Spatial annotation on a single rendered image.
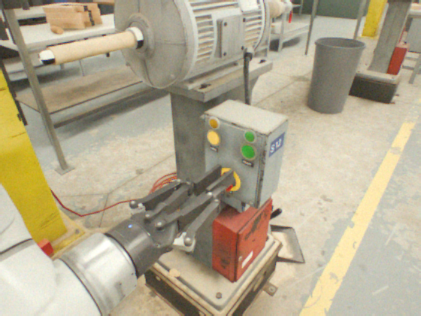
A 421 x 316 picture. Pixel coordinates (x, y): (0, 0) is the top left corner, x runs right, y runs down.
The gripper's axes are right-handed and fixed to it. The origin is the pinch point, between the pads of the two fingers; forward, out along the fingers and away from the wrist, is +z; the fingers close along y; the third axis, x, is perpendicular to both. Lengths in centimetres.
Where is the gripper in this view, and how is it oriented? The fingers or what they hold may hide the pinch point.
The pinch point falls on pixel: (214, 182)
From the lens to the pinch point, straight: 51.2
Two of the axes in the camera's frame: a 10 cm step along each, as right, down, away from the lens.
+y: 7.8, 3.5, -5.2
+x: 0.0, -8.3, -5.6
